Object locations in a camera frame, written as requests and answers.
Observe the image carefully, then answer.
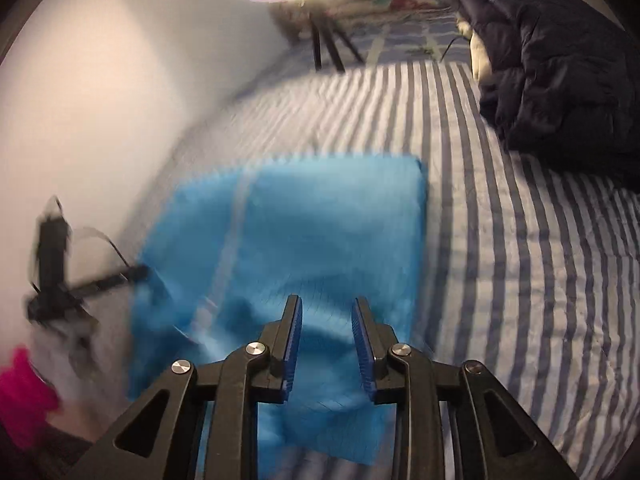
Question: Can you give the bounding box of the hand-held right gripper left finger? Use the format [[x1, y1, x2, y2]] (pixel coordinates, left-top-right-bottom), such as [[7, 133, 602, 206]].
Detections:
[[75, 295, 304, 480]]

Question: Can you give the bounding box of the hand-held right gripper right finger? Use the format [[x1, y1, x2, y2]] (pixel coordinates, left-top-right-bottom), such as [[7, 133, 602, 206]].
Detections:
[[351, 297, 579, 480]]

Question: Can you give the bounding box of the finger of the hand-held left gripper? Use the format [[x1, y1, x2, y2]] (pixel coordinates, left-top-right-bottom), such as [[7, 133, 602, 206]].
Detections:
[[70, 265, 151, 298]]

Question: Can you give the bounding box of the light blue work coat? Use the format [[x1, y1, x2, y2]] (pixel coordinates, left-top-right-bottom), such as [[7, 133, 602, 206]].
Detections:
[[126, 152, 429, 467]]

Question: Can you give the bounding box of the person's left forearm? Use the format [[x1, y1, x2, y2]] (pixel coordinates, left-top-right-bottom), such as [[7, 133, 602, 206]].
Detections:
[[0, 347, 63, 450]]

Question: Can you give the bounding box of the person's left hand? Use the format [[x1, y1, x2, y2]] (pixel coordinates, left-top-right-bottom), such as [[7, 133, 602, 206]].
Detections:
[[30, 305, 132, 393]]

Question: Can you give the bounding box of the striped bed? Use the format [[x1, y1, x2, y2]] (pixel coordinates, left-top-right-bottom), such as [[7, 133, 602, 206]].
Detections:
[[145, 20, 640, 480]]

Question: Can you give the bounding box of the blue patterned blanket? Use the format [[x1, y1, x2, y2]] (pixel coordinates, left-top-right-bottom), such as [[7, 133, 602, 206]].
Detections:
[[292, 19, 478, 70]]

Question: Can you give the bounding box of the floral folded quilt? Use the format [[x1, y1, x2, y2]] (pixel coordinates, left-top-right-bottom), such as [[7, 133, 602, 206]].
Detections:
[[327, 0, 463, 32]]

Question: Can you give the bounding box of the dark navy puffer jacket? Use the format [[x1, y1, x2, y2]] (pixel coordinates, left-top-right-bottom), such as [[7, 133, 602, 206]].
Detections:
[[434, 0, 640, 188]]

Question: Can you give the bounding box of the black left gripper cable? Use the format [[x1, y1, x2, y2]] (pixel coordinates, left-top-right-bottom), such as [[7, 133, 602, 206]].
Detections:
[[72, 226, 135, 272]]

